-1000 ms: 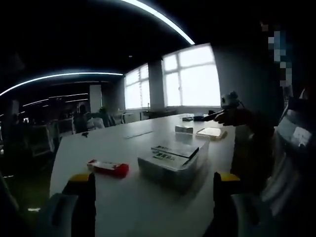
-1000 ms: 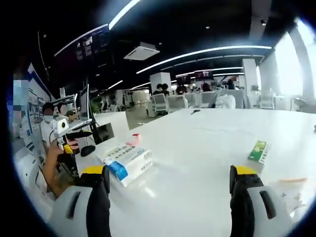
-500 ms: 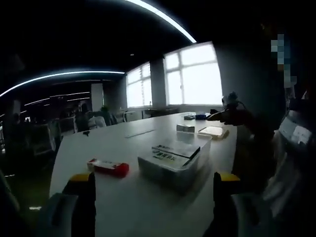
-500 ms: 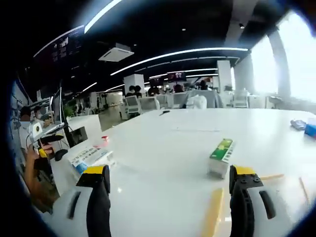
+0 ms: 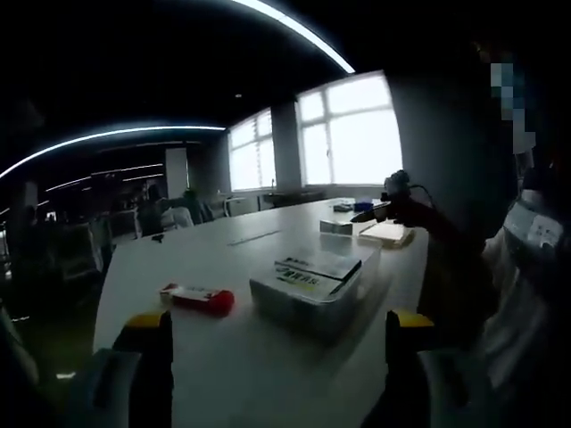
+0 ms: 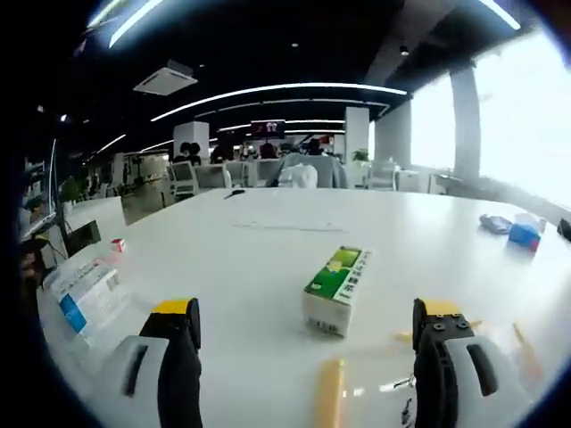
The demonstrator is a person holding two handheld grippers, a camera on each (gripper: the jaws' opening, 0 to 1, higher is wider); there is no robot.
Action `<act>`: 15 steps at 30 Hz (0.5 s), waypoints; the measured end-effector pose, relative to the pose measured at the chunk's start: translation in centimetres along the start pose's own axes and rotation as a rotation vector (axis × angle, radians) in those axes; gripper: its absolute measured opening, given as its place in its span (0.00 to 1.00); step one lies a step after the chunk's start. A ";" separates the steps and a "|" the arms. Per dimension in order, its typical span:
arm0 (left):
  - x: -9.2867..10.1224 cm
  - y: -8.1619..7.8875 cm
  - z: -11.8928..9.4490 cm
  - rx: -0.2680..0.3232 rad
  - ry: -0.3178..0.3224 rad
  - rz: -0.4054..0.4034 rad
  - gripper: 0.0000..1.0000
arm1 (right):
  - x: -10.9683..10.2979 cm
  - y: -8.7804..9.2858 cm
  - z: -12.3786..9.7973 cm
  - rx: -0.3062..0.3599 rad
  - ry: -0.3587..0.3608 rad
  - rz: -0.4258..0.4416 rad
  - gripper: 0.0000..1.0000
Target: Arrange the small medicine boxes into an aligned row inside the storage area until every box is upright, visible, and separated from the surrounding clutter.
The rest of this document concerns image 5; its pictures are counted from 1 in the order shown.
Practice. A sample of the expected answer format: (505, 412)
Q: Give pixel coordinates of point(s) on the wide bright window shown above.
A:
(352, 134)

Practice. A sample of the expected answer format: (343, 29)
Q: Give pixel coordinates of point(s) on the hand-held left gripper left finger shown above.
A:
(156, 370)

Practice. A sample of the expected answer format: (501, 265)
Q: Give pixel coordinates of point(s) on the white mesh office chair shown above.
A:
(82, 247)

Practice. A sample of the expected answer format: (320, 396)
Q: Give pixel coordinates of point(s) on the white bundled cloth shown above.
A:
(176, 217)

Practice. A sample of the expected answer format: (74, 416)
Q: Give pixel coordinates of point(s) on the narrow bright window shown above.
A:
(250, 151)

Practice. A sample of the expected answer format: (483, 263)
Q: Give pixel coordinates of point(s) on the white chest device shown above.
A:
(535, 223)

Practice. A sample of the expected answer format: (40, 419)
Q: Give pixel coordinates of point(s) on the person's white shirt torso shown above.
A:
(526, 312)

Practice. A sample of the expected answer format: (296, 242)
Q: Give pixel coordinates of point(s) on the small teal object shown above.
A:
(343, 207)

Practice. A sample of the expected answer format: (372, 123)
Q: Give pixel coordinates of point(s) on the yellow rimmed tray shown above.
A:
(386, 234)

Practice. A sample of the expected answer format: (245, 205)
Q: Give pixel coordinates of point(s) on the large white medicine box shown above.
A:
(303, 278)

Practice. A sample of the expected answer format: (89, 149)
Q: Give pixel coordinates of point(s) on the clear storage area bin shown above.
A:
(290, 312)

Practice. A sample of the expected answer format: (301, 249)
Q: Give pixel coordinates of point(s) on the blue plastic box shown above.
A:
(364, 205)

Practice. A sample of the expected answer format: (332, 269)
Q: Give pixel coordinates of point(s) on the red medicine box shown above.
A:
(201, 299)

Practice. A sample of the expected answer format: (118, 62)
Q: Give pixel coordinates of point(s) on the white square pillar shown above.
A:
(176, 171)

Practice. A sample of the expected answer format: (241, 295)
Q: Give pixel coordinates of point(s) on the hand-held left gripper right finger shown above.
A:
(401, 370)

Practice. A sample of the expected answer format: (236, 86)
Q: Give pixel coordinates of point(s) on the curved ceiling light strip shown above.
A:
(303, 31)
(111, 136)

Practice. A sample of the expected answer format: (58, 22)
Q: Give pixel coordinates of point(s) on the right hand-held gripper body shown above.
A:
(397, 185)

